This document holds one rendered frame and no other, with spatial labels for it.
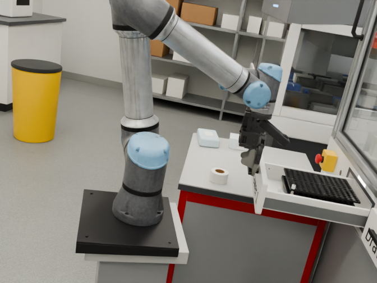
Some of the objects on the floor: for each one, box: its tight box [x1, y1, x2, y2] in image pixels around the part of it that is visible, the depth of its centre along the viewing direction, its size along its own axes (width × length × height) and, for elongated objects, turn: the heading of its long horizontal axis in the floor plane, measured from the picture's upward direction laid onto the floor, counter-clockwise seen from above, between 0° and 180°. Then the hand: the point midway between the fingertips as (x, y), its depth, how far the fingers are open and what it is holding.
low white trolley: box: [166, 133, 327, 283], centre depth 197 cm, size 58×62×76 cm
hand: (254, 170), depth 141 cm, fingers closed on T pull, 3 cm apart
